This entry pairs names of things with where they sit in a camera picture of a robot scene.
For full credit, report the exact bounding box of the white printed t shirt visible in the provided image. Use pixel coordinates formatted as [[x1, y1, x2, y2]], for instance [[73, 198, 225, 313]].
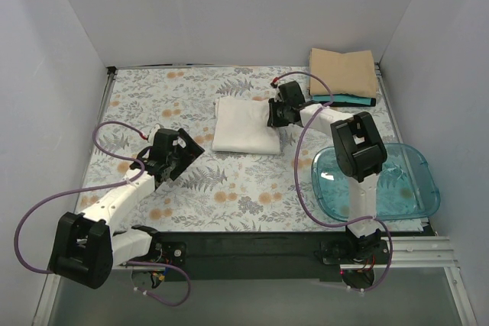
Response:
[[212, 97, 280, 155]]

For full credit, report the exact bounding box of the folded teal t shirt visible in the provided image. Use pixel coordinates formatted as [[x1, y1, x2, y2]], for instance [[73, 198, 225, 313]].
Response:
[[312, 94, 377, 107]]

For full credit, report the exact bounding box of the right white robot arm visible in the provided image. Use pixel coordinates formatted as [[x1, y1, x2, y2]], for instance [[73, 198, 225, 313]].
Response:
[[267, 79, 387, 263]]

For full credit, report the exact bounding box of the folded beige t shirt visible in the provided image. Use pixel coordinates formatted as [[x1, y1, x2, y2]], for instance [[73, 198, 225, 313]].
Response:
[[309, 48, 377, 98]]

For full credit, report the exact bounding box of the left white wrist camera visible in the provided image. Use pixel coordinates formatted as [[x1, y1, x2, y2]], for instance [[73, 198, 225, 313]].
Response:
[[141, 124, 162, 145]]

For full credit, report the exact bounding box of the floral patterned table mat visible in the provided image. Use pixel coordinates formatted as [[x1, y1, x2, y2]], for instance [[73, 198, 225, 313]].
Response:
[[72, 65, 436, 234]]

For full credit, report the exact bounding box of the folded black t shirt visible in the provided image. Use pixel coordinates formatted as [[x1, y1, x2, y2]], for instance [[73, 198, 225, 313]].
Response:
[[330, 95, 377, 107]]

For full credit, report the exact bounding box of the teal transparent plastic bin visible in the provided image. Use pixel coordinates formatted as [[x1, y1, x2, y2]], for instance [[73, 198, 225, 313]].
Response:
[[311, 143, 441, 222]]

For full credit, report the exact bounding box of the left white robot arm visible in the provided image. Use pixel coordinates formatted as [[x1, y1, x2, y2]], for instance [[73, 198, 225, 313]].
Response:
[[48, 127, 205, 289]]

